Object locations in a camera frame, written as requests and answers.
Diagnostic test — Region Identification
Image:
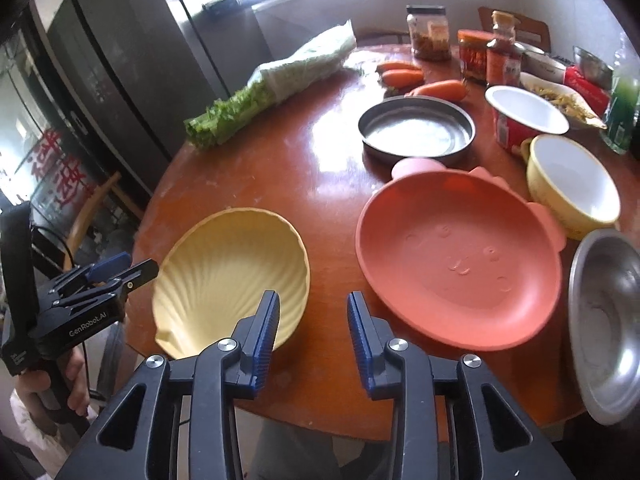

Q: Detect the yellow shell-shaped plate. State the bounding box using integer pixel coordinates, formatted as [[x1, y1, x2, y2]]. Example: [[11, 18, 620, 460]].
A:
[[152, 208, 310, 359]]

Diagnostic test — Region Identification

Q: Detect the pink bear-shaped plate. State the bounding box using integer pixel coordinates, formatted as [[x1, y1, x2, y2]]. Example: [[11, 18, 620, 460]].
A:
[[355, 158, 566, 351]]

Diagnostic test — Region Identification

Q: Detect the stainless steel bowl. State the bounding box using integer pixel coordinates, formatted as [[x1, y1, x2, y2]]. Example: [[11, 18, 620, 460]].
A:
[[567, 230, 639, 426]]

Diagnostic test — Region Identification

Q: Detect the round metal pan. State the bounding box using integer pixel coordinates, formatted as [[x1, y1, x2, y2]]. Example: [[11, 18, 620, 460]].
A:
[[358, 96, 476, 165]]

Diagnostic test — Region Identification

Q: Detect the person's left hand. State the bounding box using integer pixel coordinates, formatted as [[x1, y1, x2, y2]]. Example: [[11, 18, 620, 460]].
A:
[[14, 348, 90, 434]]

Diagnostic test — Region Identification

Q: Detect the wrapped green celery bunch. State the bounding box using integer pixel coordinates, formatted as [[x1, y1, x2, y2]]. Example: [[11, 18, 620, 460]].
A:
[[184, 22, 357, 148]]

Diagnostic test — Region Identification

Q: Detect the grey refrigerator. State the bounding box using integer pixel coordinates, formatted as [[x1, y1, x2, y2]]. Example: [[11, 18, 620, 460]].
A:
[[29, 0, 274, 196]]

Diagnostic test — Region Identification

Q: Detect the yellow enamel bowl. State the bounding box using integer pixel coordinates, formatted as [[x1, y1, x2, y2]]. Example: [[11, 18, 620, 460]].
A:
[[520, 134, 622, 240]]

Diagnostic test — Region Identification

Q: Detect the red instant noodle bowl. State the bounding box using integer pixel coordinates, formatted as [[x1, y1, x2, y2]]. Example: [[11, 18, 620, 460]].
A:
[[485, 86, 570, 154]]

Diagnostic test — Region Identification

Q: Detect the middle orange carrot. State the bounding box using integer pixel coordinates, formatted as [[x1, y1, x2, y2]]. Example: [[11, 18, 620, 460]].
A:
[[381, 70, 424, 89]]

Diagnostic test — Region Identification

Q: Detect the orange carrot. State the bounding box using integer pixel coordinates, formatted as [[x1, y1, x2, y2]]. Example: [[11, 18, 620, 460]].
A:
[[376, 61, 421, 74], [407, 79, 468, 102], [381, 70, 424, 89]]

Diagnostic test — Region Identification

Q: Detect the front orange carrot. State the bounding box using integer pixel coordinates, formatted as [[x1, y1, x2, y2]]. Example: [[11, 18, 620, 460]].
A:
[[407, 79, 468, 102]]

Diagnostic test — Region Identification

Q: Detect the green liquid plastic bottle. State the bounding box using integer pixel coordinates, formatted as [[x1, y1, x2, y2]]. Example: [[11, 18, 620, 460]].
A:
[[601, 32, 639, 155]]

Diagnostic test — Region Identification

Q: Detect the white dish with food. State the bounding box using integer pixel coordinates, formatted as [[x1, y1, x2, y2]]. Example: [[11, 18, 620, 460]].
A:
[[520, 73, 606, 130]]

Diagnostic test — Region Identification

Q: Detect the back orange carrot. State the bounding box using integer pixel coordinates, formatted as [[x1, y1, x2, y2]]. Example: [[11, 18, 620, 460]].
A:
[[376, 61, 421, 74]]

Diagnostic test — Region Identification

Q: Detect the red tissue box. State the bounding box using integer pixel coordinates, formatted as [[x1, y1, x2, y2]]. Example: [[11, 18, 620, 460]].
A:
[[563, 65, 610, 117]]

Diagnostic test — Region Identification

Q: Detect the dark sauce bottle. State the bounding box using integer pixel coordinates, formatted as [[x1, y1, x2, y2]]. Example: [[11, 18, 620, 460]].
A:
[[486, 10, 524, 87]]

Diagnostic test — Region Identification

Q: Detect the red chili sauce jar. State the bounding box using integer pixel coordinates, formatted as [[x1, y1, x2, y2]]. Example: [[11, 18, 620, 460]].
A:
[[457, 29, 492, 82]]

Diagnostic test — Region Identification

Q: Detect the small steel bowl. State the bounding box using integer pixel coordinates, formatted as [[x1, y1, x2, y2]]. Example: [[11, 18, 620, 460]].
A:
[[573, 46, 613, 91]]

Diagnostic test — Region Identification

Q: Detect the clear plastic snack jar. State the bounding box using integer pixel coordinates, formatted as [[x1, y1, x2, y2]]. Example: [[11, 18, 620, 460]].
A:
[[406, 4, 451, 62]]

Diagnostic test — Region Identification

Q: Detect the wooden chair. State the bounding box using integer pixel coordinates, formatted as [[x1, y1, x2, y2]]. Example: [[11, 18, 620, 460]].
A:
[[477, 6, 551, 52]]

